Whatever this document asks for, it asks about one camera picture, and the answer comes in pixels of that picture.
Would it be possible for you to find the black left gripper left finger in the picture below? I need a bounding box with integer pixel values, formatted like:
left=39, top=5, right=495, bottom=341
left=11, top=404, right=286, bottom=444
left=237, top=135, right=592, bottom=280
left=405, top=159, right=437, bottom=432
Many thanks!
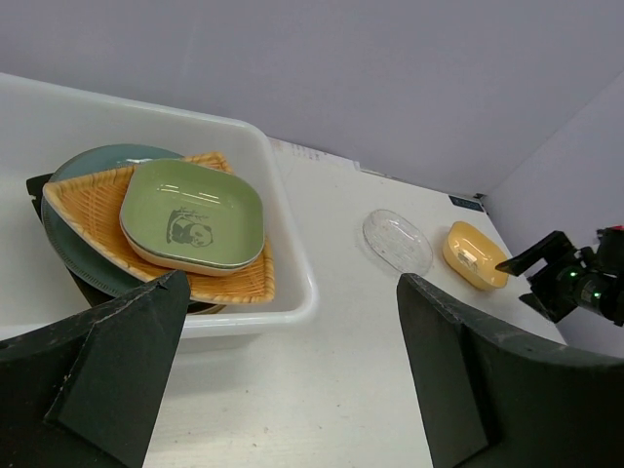
left=1, top=271, right=190, bottom=467

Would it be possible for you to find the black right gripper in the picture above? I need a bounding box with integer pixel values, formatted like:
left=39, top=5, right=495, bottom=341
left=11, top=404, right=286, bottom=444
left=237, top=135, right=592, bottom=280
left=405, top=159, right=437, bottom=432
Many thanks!
left=495, top=230, right=598, bottom=323

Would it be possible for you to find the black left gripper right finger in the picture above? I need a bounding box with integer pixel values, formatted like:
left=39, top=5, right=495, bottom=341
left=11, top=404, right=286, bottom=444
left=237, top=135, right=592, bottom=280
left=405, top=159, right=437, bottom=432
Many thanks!
left=397, top=274, right=623, bottom=467

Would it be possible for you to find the yellow square panda dish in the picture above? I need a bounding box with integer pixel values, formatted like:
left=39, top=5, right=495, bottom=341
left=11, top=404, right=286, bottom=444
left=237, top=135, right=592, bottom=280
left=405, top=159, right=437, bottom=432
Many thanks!
left=443, top=221, right=509, bottom=292

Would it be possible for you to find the clear glass plate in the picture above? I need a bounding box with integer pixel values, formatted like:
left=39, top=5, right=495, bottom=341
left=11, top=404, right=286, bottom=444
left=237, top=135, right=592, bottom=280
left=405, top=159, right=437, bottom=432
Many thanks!
left=362, top=210, right=433, bottom=276

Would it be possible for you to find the cream square panda dish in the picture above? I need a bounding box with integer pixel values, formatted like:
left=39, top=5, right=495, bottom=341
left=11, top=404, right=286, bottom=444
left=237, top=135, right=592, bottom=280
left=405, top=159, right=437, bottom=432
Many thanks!
left=127, top=238, right=257, bottom=277

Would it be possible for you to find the green square panda dish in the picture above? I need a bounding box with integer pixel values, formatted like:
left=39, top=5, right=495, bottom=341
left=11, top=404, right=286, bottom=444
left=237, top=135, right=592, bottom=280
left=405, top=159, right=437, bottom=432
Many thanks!
left=119, top=159, right=265, bottom=267

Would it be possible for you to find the teal round plate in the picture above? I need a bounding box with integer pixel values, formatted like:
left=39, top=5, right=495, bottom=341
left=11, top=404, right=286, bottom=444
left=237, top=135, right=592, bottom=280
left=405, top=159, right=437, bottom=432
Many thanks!
left=40, top=143, right=181, bottom=302

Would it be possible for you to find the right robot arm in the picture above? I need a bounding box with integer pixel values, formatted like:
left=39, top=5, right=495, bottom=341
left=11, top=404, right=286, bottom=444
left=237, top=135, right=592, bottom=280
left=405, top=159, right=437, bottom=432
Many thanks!
left=495, top=225, right=623, bottom=327

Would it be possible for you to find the white plastic bin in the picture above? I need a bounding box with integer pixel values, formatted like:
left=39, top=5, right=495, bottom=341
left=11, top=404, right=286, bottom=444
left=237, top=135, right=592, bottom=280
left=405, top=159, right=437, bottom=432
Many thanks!
left=1, top=74, right=319, bottom=349

